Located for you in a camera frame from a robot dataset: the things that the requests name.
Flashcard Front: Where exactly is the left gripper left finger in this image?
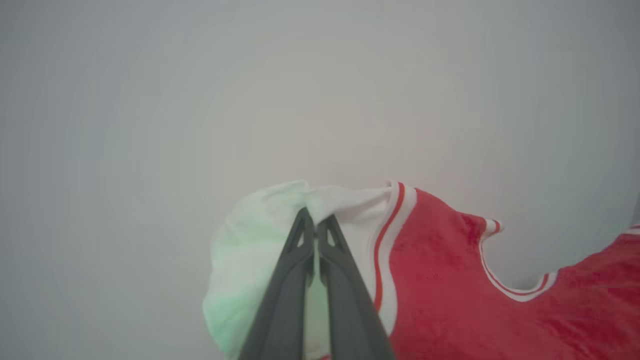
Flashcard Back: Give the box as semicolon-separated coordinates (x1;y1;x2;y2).
238;207;317;360

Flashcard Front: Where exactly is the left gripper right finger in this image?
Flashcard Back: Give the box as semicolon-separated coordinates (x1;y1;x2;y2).
316;213;396;360

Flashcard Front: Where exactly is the red and white shirt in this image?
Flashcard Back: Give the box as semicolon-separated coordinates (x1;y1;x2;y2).
202;180;640;360

